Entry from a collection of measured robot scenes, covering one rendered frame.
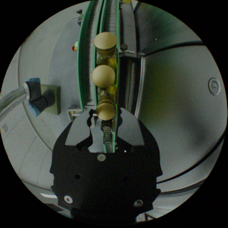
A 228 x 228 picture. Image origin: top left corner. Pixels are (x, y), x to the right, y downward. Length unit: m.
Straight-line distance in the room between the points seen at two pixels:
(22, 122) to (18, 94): 3.37
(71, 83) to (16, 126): 3.42
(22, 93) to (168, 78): 0.58
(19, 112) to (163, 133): 3.84
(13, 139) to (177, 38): 3.91
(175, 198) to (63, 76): 0.80
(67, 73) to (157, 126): 0.63
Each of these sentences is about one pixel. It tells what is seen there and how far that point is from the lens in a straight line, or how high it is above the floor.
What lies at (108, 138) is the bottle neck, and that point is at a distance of 0.21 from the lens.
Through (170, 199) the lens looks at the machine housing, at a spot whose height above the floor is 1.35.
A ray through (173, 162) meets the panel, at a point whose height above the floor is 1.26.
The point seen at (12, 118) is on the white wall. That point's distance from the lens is 3.68.
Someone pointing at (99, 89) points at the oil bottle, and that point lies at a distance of 0.19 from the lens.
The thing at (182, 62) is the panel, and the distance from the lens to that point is 0.15.
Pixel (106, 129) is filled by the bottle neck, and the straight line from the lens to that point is 0.18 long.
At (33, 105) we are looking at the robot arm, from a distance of 0.53.
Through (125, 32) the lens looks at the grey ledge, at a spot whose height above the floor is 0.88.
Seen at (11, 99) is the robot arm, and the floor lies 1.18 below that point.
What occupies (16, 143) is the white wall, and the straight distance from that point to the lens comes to 3.84.
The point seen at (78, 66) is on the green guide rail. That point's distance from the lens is 0.33.
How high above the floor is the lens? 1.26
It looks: 60 degrees down
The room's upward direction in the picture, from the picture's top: 174 degrees clockwise
